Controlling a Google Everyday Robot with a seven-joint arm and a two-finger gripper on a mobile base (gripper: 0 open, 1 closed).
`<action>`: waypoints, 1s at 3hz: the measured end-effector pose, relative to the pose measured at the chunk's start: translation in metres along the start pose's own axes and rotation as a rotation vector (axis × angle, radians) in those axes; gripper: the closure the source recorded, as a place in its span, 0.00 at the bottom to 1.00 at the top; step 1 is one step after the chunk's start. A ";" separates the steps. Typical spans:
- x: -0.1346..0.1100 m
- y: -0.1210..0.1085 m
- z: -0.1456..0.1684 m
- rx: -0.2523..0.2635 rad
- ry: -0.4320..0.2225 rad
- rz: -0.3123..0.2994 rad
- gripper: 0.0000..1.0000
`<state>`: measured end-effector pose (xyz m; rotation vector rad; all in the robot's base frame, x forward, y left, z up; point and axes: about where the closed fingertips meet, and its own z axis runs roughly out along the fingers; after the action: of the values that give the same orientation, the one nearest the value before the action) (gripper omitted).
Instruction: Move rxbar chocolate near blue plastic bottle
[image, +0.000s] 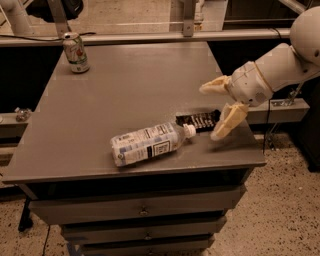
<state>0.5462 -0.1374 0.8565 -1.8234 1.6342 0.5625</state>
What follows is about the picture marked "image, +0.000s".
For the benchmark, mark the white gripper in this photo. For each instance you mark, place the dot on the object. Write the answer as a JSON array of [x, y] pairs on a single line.
[[248, 83]]

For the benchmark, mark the black rxbar chocolate bar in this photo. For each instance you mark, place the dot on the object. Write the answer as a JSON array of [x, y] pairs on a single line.
[[202, 121]]

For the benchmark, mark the clear plastic water bottle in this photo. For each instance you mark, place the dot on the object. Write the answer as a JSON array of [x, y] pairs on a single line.
[[149, 142]]

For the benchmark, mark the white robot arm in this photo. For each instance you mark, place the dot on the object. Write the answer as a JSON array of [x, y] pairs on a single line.
[[295, 62]]

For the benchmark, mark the top grey drawer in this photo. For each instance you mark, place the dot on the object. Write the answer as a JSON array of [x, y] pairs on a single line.
[[117, 207]]

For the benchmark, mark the grey drawer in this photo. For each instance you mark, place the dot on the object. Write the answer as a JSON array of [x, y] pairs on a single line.
[[145, 229], [148, 248], [117, 207]]

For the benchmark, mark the grey drawer cabinet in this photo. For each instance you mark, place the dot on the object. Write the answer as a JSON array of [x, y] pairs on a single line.
[[103, 158]]

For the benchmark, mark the bottom grey drawer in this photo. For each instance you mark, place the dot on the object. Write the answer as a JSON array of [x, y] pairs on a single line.
[[148, 248]]

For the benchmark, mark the green white soda can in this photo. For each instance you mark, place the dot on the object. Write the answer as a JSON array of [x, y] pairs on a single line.
[[75, 52]]

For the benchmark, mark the black round object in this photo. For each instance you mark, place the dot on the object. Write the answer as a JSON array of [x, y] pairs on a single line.
[[49, 10]]

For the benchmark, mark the middle grey drawer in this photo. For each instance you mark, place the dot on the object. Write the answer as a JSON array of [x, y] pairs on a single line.
[[145, 229]]

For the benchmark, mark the small crumpled shiny object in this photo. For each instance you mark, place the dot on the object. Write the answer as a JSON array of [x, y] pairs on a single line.
[[22, 115]]

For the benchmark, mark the white pipe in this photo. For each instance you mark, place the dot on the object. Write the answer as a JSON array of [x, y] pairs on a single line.
[[16, 15]]

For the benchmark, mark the grey metal rail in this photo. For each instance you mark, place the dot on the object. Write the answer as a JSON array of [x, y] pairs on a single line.
[[91, 39]]

